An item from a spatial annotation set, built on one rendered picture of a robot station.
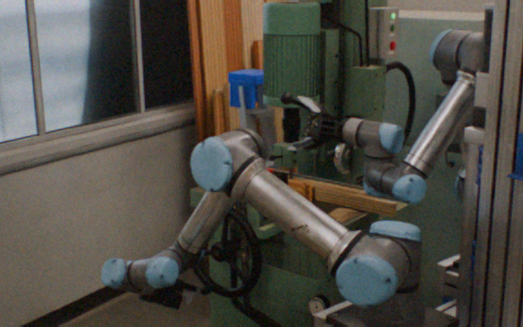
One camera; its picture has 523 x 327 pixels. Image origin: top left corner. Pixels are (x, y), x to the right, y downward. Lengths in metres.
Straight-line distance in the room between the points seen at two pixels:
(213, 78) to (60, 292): 1.30
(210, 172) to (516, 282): 0.71
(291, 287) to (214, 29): 1.90
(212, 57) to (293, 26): 1.67
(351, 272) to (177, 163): 2.52
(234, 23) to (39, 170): 1.36
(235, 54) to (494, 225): 2.59
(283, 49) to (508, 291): 0.98
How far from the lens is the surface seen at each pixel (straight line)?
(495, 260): 1.70
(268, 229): 2.16
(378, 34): 2.43
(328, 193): 2.29
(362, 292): 1.54
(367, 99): 2.36
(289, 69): 2.22
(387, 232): 1.64
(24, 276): 3.41
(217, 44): 3.86
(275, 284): 2.32
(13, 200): 3.28
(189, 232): 1.92
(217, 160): 1.61
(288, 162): 2.30
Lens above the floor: 1.61
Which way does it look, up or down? 16 degrees down
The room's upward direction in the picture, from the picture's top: straight up
